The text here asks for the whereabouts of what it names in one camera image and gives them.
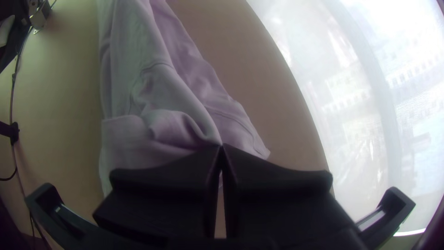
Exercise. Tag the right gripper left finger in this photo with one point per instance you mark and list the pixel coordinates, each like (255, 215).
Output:
(163, 201)

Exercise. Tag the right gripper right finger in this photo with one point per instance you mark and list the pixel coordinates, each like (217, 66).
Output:
(277, 205)

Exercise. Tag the grey t-shirt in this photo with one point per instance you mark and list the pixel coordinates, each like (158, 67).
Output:
(152, 97)

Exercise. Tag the white sheer curtain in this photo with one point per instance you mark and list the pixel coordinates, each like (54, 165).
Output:
(364, 104)

